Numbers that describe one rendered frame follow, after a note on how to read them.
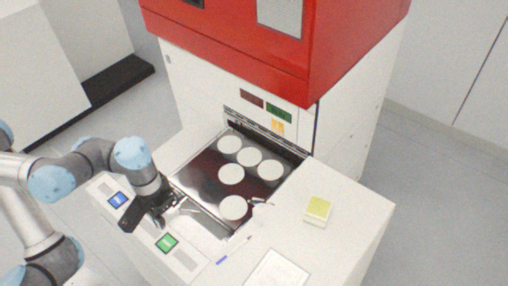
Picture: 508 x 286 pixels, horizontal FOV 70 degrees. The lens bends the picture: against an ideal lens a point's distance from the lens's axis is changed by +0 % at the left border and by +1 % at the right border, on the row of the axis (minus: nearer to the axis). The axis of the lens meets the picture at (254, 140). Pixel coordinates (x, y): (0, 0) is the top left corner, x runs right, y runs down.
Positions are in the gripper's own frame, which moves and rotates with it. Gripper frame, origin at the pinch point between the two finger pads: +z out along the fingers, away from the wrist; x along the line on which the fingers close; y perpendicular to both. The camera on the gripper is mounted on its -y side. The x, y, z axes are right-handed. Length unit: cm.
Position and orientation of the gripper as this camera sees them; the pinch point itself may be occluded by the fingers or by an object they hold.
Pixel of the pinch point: (159, 228)
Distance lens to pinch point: 114.4
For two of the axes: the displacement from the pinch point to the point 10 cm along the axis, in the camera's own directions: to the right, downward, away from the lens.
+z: 0.5, 6.7, 7.4
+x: -7.5, -4.6, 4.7
